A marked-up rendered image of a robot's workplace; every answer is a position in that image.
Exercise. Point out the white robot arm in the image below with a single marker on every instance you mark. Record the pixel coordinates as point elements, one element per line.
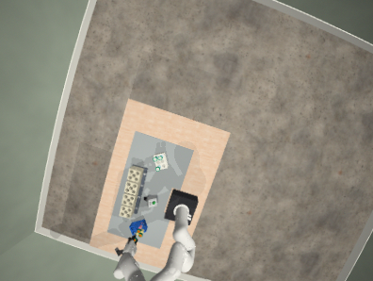
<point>180,259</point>

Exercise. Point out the blue tube rack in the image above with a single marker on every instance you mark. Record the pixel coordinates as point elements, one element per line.
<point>134,226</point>

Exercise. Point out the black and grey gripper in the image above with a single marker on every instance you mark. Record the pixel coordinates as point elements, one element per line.
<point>131,246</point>

